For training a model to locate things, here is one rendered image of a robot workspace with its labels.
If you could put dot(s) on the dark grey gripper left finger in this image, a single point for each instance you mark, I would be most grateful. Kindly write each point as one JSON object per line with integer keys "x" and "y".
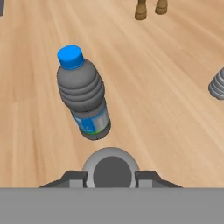
{"x": 76, "y": 178}

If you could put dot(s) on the grey ribbed plastic bottle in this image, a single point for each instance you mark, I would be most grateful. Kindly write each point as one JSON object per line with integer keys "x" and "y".
{"x": 218, "y": 86}

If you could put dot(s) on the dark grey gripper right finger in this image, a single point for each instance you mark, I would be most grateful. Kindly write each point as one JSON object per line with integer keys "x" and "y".
{"x": 147, "y": 178}

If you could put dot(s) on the dark grey object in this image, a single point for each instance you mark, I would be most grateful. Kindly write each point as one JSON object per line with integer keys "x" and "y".
{"x": 1, "y": 7}

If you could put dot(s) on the grey plastic bottle blue cap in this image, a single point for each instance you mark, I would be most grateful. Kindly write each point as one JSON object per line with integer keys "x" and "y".
{"x": 83, "y": 93}

